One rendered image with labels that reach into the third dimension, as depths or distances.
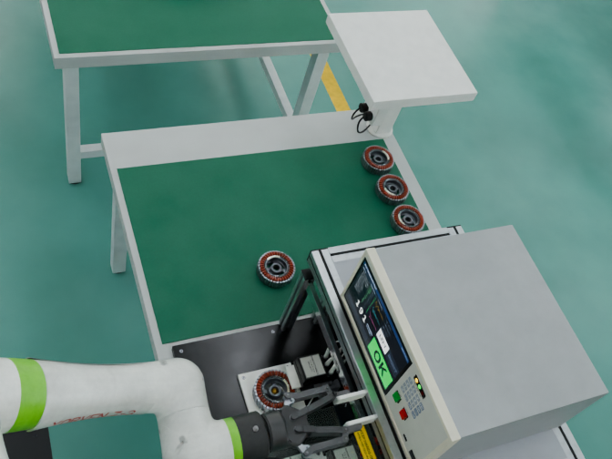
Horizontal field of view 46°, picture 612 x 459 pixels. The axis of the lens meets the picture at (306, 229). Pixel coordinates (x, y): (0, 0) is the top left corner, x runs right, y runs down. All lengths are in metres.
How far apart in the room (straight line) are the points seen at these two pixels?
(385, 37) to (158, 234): 0.90
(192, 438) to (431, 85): 1.26
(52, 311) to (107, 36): 1.03
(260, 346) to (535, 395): 0.79
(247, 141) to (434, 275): 1.06
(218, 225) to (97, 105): 1.46
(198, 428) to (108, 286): 1.61
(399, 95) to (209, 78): 1.78
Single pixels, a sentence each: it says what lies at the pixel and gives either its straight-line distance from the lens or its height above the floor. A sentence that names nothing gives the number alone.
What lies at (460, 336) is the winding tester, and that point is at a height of 1.32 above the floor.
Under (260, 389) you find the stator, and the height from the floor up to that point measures 0.82.
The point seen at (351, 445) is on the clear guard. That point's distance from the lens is 1.62.
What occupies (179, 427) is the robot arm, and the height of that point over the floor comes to 1.23.
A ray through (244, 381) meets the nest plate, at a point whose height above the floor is 0.78.
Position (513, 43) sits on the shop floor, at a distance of 4.71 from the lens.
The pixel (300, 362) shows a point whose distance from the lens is 1.83.
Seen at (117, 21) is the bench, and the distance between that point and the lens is 2.78.
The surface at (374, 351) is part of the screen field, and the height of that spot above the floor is 1.17.
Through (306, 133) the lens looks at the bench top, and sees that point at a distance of 2.52.
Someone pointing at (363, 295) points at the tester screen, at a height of 1.22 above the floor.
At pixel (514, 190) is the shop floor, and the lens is 3.81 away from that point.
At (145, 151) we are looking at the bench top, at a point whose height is 0.75.
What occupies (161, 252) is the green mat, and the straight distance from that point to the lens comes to 2.13.
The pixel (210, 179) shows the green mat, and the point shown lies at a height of 0.75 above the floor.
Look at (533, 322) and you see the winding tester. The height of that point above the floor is 1.32.
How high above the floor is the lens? 2.53
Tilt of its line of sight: 52 degrees down
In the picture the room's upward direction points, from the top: 22 degrees clockwise
